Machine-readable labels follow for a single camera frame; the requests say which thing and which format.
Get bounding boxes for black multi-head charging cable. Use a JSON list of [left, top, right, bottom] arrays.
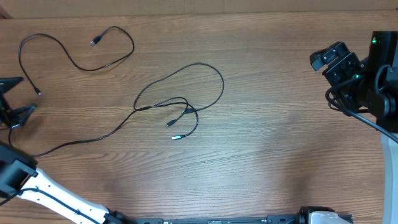
[[7, 62, 225, 158]]

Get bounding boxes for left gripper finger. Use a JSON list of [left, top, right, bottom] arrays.
[[0, 77, 24, 93], [9, 104, 37, 128]]

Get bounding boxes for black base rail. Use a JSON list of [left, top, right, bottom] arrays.
[[103, 206, 354, 224]]

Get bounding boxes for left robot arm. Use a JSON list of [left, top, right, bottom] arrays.
[[1, 77, 137, 224]]

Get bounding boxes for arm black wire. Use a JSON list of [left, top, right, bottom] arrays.
[[325, 63, 398, 144], [0, 186, 100, 224]]

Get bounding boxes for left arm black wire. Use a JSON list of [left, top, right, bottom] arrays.
[[0, 186, 100, 224]]

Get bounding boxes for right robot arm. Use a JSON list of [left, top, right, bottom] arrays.
[[309, 31, 397, 223]]

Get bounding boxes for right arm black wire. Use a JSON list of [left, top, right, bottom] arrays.
[[325, 63, 398, 144]]

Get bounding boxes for thin black USB cable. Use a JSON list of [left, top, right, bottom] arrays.
[[17, 26, 136, 96]]

